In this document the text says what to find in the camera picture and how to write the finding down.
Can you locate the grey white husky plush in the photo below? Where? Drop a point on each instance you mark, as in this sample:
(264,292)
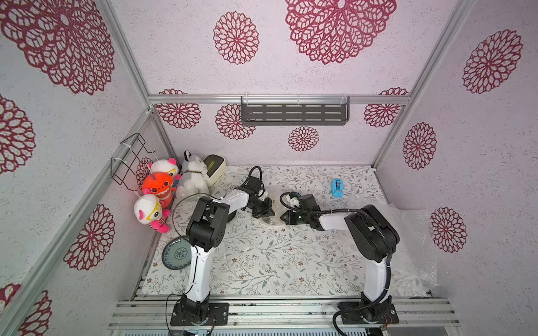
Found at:
(194,177)

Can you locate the clear bubble wrap sheet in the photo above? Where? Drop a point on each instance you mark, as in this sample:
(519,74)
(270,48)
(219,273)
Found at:
(413,251)

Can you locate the orange red plush toy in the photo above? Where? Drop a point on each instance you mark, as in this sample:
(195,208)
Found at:
(160,184)

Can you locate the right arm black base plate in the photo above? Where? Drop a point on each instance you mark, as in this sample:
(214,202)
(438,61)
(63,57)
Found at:
(380,313)

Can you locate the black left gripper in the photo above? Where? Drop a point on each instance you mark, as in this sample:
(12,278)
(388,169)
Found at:
(267,211)

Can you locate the blue patterned green plate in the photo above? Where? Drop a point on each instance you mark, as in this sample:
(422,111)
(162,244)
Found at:
(177,254)

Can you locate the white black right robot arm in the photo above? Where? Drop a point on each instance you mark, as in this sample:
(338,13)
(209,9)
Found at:
(374,236)

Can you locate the white plush with yellow glasses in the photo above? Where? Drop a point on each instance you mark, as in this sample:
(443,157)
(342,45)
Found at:
(149,211)

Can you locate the grey wall shelf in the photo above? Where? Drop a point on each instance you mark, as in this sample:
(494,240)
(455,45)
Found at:
(298,114)

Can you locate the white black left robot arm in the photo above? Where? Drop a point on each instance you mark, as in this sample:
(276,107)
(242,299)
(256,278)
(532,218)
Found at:
(207,228)

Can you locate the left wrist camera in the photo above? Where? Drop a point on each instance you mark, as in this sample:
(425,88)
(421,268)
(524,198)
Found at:
(254,185)

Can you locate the blue tape dispenser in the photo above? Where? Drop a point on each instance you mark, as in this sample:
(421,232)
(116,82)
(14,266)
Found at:
(337,188)

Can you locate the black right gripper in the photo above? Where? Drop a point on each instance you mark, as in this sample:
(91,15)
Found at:
(293,216)

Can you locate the floral table mat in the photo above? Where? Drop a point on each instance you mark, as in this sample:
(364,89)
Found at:
(268,258)

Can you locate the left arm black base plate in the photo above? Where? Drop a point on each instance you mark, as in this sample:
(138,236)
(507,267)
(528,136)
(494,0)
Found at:
(190,313)

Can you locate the white pink plush toy top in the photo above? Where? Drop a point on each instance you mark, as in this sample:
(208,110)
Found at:
(168,166)

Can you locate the black wire basket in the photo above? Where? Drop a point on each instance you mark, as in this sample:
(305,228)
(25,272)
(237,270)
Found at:
(123,169)

